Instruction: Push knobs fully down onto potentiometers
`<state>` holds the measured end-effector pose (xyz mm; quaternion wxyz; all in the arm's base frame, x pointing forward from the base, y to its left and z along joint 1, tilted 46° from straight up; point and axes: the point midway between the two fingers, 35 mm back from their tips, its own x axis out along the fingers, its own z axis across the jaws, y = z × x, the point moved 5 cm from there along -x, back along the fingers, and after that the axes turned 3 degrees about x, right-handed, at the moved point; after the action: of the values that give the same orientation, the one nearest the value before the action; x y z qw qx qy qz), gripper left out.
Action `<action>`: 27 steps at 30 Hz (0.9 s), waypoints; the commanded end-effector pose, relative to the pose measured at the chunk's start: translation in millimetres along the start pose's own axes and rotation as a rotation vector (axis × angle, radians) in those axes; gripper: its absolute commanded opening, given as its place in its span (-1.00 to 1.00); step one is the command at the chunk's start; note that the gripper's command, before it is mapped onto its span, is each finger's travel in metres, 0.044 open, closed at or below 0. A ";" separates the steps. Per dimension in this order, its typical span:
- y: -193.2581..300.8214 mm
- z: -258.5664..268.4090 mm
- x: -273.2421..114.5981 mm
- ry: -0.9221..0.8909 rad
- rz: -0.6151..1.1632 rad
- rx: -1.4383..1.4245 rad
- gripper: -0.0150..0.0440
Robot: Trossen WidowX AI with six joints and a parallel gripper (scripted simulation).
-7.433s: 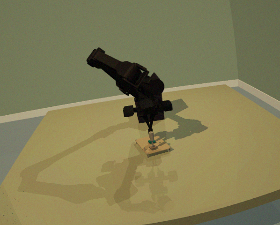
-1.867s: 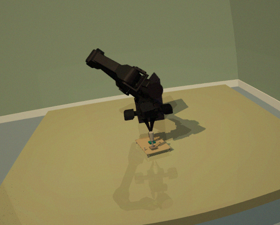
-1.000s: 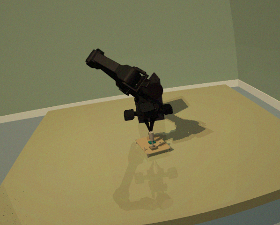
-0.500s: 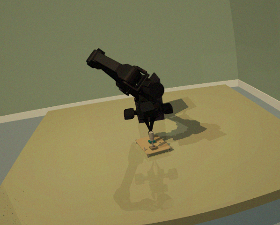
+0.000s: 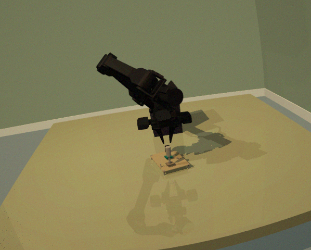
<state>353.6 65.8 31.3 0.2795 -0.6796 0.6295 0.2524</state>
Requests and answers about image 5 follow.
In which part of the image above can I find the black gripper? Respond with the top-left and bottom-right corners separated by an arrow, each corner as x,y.
137,102 -> 192,144

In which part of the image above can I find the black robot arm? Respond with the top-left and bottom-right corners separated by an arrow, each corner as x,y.
96,53 -> 183,129

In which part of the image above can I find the tan circuit board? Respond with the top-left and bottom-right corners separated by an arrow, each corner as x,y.
150,145 -> 190,175

